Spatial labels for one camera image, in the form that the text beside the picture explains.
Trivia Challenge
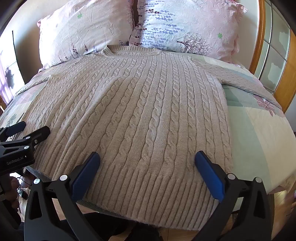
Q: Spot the pink floral pillow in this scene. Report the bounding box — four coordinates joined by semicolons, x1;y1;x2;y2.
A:
37;0;137;70
129;0;248;63

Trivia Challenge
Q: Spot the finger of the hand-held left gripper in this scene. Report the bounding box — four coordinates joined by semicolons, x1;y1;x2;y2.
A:
12;126;51;151
0;121;27;139

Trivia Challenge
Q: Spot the wooden headboard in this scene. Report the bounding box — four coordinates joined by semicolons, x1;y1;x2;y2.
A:
248;0;266;75

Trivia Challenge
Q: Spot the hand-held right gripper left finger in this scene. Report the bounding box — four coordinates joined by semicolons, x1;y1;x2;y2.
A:
24;152;102;241

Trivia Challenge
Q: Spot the pastel floral bedsheet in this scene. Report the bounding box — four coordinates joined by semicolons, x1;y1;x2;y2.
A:
0;56;296;194

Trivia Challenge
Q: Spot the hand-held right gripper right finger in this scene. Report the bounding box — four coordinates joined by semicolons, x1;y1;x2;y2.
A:
191;151;271;241

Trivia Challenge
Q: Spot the person's left hand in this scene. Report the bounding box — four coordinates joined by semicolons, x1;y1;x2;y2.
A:
4;177;21;214

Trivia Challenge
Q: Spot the beige cable-knit sweater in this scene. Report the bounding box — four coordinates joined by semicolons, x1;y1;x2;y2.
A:
14;45;282;232

